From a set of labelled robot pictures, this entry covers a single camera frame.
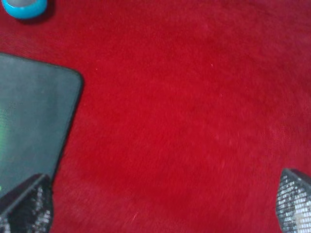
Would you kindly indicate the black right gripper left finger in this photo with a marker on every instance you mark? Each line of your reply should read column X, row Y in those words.
column 28, row 208

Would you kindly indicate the black green Razer mouse pad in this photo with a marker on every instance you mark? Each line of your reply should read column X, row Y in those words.
column 37, row 104

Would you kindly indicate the blue and grey computer mouse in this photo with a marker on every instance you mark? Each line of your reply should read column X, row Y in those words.
column 24, row 9

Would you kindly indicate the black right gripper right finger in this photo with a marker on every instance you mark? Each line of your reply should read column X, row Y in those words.
column 293, row 202

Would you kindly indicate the red tablecloth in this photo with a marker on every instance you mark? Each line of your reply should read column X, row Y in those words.
column 190, row 110

